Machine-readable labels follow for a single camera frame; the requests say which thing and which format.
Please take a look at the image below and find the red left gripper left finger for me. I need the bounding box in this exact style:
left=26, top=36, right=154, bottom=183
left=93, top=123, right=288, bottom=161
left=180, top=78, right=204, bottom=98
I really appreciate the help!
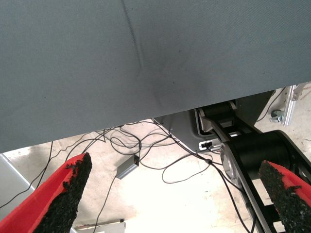
left=0, top=152, right=93, bottom=233

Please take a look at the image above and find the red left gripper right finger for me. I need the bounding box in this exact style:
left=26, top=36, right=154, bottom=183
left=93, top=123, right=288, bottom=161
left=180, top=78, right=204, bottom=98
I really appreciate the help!
left=258, top=160, right=311, bottom=233

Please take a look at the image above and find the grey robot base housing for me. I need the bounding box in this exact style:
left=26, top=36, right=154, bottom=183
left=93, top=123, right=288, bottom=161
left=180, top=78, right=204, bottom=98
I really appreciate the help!
left=153, top=109, right=222, bottom=153

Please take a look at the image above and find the short aluminium bar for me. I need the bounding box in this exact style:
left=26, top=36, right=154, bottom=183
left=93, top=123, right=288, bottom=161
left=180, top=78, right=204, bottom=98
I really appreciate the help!
left=72, top=219, right=126, bottom=233

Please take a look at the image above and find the grey caster wheel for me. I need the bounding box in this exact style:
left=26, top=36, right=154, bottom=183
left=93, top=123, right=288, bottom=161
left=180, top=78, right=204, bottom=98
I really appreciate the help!
left=269, top=109, right=284, bottom=122

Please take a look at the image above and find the aluminium profile leg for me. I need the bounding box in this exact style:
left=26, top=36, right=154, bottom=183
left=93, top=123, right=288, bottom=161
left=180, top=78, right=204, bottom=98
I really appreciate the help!
left=281, top=84, right=304, bottom=127

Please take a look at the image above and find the grey power adapter box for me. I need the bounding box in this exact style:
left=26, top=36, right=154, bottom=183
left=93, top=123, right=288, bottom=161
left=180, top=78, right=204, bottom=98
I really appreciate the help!
left=116, top=154, right=140, bottom=180

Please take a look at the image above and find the dark grey table cloth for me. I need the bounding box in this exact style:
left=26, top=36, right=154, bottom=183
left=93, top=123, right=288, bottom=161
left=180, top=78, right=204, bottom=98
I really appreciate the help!
left=0, top=0, right=311, bottom=154

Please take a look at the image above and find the thin black floor cable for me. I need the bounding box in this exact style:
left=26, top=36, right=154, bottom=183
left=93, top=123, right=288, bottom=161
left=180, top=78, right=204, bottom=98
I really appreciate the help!
left=94, top=176, right=118, bottom=229
left=110, top=121, right=182, bottom=157
left=52, top=131, right=107, bottom=160
left=0, top=141, right=53, bottom=209

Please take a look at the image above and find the black floor cable with bead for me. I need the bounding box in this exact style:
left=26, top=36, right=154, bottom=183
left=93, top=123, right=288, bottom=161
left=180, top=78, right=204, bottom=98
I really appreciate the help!
left=139, top=151, right=251, bottom=233

